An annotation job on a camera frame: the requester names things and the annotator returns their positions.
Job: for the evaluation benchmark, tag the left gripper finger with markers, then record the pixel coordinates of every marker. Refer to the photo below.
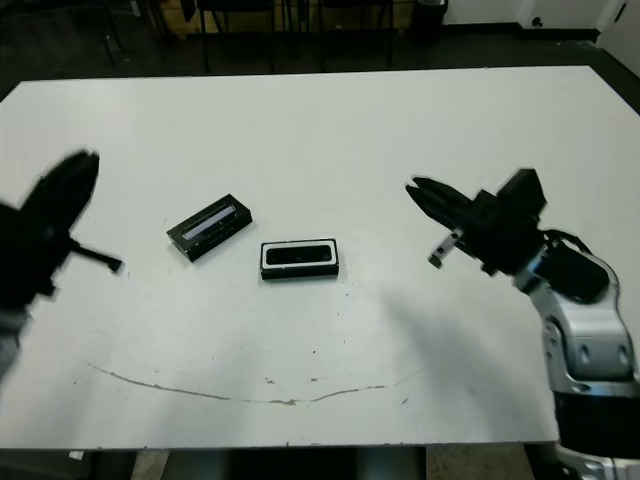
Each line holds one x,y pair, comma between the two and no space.
80,200
50,192

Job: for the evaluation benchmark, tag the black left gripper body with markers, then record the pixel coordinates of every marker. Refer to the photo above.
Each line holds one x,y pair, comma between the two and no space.
30,260

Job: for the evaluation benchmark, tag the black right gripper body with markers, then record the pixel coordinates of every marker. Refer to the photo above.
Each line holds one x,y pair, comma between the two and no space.
500,235

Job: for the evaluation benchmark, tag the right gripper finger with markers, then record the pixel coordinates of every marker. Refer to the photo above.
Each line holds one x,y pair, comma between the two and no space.
442,216
447,197

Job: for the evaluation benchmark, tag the black box lid glossy strip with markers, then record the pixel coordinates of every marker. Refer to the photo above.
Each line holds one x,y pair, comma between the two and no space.
210,227

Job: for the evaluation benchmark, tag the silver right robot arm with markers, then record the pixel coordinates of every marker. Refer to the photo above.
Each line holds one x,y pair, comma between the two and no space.
590,345

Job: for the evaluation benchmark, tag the black box base white-lined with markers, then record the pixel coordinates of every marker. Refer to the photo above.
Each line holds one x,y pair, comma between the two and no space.
300,274

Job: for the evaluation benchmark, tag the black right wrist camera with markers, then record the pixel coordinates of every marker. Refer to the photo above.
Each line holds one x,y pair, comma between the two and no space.
522,192

